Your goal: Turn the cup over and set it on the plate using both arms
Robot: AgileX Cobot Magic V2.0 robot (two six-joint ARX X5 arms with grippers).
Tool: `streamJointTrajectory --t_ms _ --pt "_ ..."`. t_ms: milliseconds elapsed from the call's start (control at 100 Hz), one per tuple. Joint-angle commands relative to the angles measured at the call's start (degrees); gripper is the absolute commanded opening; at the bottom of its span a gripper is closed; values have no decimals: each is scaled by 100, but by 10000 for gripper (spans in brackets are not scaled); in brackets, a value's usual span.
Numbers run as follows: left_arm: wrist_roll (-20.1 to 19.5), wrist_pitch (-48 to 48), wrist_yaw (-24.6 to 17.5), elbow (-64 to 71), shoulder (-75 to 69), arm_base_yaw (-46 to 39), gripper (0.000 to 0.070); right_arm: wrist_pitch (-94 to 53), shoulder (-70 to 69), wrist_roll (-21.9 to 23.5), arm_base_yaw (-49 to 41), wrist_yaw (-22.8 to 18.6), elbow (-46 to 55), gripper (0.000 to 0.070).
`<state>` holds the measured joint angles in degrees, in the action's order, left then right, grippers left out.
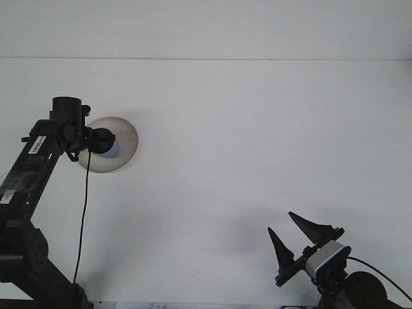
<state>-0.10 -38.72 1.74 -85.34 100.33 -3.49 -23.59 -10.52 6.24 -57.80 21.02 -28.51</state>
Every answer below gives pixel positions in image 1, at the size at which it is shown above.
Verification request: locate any pale round plate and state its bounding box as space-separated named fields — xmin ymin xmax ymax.
xmin=78 ymin=116 xmax=139 ymax=174

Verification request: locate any pale blue cup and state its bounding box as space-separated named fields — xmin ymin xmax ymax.
xmin=93 ymin=127 xmax=121 ymax=160

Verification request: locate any long black arm cable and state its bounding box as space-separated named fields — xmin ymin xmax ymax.
xmin=72 ymin=151 xmax=93 ymax=285

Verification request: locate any grey camera box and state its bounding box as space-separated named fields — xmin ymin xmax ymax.
xmin=303 ymin=241 xmax=351 ymax=280

